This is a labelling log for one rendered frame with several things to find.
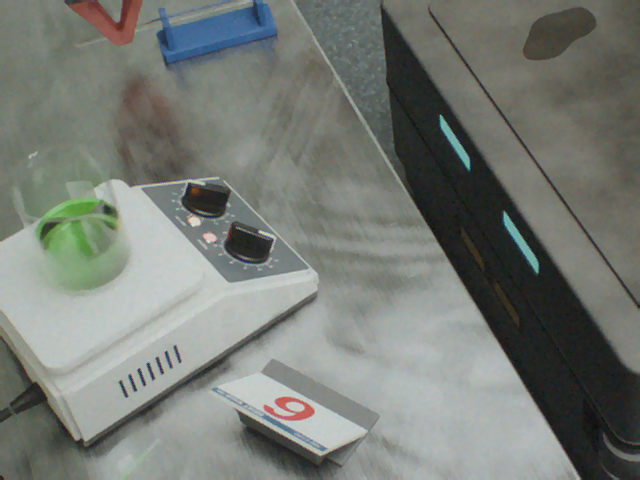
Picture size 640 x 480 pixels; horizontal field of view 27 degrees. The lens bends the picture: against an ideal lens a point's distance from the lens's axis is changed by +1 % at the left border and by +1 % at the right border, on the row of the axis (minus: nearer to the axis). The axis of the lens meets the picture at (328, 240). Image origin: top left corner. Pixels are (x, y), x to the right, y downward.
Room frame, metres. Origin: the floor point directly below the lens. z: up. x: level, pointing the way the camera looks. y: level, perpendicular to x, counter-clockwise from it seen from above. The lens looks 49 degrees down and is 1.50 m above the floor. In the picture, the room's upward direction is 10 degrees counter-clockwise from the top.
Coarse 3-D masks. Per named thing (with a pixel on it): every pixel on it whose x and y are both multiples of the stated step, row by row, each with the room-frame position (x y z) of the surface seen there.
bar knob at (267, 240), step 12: (240, 228) 0.61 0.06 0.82; (252, 228) 0.61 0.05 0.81; (228, 240) 0.61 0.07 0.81; (240, 240) 0.61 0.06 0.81; (252, 240) 0.60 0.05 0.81; (264, 240) 0.60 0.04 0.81; (228, 252) 0.60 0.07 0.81; (240, 252) 0.60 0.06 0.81; (252, 252) 0.60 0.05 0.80; (264, 252) 0.60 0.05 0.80
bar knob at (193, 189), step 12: (192, 180) 0.66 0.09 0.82; (192, 192) 0.65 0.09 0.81; (204, 192) 0.65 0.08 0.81; (216, 192) 0.65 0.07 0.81; (228, 192) 0.65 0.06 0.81; (192, 204) 0.65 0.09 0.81; (204, 204) 0.65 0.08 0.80; (216, 204) 0.65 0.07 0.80; (204, 216) 0.64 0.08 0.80; (216, 216) 0.64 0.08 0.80
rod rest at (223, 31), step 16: (256, 0) 0.89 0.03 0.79; (160, 16) 0.89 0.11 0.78; (224, 16) 0.90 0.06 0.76; (240, 16) 0.90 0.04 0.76; (256, 16) 0.90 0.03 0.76; (160, 32) 0.90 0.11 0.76; (176, 32) 0.89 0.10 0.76; (192, 32) 0.89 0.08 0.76; (208, 32) 0.89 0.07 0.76; (224, 32) 0.88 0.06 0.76; (240, 32) 0.88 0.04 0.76; (256, 32) 0.88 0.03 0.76; (272, 32) 0.88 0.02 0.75; (160, 48) 0.88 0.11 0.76; (176, 48) 0.87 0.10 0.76; (192, 48) 0.87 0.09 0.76; (208, 48) 0.87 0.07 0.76; (224, 48) 0.87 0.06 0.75
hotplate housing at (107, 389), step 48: (240, 288) 0.56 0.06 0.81; (288, 288) 0.58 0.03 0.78; (0, 336) 0.59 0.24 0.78; (144, 336) 0.53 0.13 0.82; (192, 336) 0.54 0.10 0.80; (240, 336) 0.56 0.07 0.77; (48, 384) 0.51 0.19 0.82; (96, 384) 0.51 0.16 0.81; (144, 384) 0.52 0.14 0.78; (96, 432) 0.50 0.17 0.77
